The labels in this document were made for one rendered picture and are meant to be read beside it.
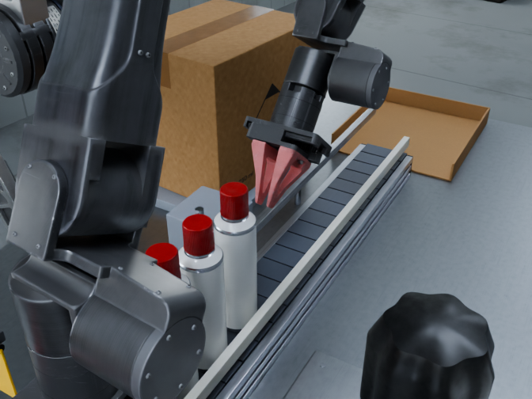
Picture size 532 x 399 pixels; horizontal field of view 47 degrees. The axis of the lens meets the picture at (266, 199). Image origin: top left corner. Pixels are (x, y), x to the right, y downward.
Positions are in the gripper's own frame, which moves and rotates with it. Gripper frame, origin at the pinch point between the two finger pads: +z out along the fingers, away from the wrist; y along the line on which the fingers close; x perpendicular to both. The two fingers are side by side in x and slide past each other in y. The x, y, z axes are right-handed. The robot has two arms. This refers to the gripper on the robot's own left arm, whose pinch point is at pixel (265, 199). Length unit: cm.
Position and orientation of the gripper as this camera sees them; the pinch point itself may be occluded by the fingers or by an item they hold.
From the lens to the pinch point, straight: 77.6
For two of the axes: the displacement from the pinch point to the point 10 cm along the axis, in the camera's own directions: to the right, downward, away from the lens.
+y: 8.6, 2.7, -4.2
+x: 3.8, 1.9, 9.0
